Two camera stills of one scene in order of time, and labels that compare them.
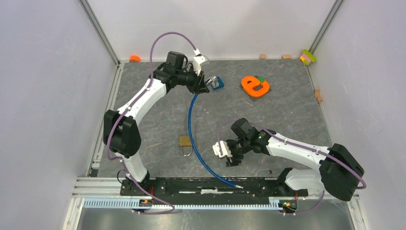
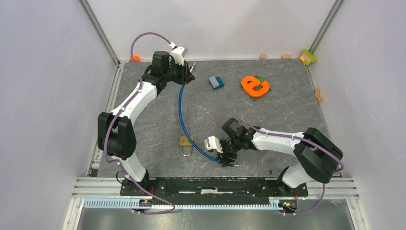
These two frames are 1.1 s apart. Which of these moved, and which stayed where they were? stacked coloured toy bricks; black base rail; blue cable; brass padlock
Moved: blue cable
Stayed: brass padlock; black base rail; stacked coloured toy bricks
